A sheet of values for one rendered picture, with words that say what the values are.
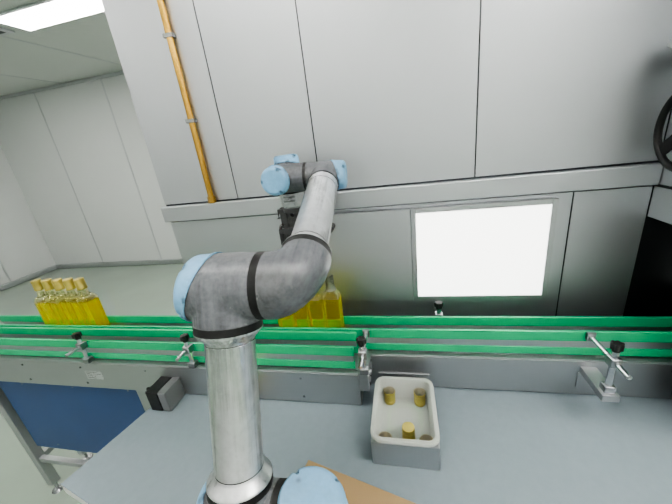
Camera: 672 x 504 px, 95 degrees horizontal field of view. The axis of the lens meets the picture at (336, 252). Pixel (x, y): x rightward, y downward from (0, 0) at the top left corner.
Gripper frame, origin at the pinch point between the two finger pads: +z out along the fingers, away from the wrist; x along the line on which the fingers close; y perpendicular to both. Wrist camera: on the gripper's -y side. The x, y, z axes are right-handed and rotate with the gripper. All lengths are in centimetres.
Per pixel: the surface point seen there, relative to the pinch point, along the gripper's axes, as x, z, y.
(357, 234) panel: -11.8, -6.0, -15.0
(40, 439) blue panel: 13, 80, 145
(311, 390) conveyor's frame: 15.7, 37.8, 1.0
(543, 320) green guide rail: -3, 23, -72
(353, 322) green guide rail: -3.0, 24.1, -11.7
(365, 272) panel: -11.8, 8.6, -16.5
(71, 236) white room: -312, 62, 517
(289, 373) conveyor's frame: 15.6, 31.2, 7.5
